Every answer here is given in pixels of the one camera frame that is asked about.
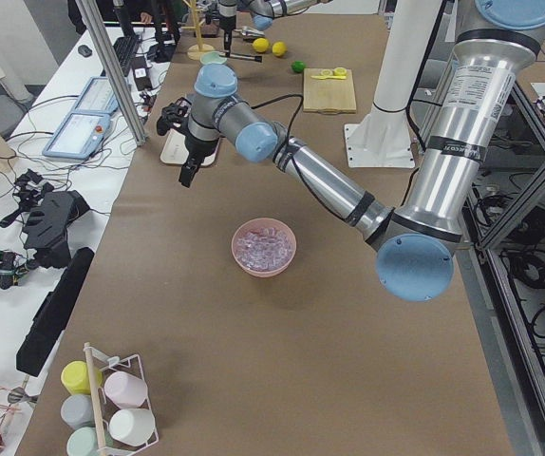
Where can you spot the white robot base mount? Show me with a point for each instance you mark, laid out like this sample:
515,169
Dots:
382,138

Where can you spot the teach pendant near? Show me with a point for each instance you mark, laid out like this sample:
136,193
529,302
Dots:
77,136

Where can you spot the yellow lemon lower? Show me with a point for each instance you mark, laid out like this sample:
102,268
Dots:
279,49

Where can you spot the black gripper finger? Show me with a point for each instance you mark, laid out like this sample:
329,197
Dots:
189,170
227,40

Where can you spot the clear ice cube pile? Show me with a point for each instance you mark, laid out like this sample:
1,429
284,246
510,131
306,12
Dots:
264,249

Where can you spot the black keyboard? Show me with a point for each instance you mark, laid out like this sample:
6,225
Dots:
125,49

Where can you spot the pink cup in rack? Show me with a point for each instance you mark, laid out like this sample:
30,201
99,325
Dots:
125,390

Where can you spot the white wire cup rack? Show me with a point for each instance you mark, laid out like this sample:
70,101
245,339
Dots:
100,365

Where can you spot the yellow plastic knife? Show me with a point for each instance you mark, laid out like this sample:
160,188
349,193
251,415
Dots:
325,76

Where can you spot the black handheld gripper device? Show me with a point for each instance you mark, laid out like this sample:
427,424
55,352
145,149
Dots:
49,214

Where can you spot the mint cup in rack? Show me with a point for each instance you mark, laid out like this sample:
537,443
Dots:
83,442

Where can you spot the teach pendant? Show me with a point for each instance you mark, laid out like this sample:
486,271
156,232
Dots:
77,136
97,96

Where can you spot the green lime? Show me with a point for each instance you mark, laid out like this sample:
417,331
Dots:
298,67

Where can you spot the teach pendant far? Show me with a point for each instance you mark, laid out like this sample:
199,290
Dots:
97,96

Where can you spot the bamboo cutting board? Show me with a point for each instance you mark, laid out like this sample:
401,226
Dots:
328,96

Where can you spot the lemon slice upper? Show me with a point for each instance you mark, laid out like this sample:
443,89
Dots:
340,71

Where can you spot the mint green bowl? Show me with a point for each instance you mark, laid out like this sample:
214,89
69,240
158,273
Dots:
212,58

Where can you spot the cream rabbit tray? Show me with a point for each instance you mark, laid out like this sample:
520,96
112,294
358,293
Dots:
174,151

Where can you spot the grey cup in rack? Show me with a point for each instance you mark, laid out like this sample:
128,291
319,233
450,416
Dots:
77,412

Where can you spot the yellow cup in rack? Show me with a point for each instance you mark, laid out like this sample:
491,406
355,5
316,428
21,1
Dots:
74,377

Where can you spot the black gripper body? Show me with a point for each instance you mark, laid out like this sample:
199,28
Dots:
227,25
197,148

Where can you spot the white cup in rack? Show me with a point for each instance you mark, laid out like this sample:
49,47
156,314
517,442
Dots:
132,426

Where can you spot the yellow lemon upper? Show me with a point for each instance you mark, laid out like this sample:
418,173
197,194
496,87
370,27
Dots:
261,45

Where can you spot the steel ice scoop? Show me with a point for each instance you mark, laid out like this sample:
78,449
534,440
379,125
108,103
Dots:
249,33

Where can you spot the long black speaker bar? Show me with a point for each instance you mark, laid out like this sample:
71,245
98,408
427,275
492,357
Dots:
53,315

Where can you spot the yellow lemon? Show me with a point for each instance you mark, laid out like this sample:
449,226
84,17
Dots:
279,49
261,45

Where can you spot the pink bowl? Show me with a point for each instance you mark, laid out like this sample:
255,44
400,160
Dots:
260,223

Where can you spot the aluminium frame post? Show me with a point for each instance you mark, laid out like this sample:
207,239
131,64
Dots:
94,23

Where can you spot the steel muddler black tip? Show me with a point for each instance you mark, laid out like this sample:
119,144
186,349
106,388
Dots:
241,56

